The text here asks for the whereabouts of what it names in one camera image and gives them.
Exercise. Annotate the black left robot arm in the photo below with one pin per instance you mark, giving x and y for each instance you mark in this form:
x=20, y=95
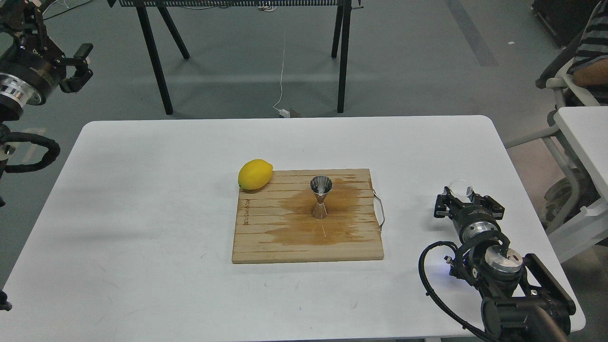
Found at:
x=25, y=151

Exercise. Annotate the steel double jigger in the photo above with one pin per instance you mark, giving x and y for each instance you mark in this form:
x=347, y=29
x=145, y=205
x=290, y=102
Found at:
x=321, y=185

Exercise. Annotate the white side table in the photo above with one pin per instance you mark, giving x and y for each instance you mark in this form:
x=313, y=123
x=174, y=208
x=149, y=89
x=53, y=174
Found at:
x=578, y=142

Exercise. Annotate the person in striped shirt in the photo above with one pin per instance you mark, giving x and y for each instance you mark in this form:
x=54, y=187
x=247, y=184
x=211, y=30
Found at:
x=590, y=63

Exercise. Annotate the white chair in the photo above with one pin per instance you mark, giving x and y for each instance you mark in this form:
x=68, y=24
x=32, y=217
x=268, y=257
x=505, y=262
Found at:
x=556, y=77

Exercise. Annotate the wooden cutting board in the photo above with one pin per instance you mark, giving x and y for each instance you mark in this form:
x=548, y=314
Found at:
x=275, y=224

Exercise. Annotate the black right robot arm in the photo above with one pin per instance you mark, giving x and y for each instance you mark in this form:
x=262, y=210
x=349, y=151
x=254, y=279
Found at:
x=521, y=299

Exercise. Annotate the small clear glass cup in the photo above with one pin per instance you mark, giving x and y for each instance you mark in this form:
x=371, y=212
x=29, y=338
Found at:
x=461, y=189

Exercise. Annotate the yellow lemon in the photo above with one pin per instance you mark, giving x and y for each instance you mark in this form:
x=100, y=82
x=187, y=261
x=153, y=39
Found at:
x=255, y=174

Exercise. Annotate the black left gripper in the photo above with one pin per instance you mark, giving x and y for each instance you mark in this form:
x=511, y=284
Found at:
x=28, y=71

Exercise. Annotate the black metal table frame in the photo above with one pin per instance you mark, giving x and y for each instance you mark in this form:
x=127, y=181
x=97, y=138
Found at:
x=238, y=42

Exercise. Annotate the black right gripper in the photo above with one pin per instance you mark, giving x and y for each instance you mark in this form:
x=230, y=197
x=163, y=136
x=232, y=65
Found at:
x=469, y=219

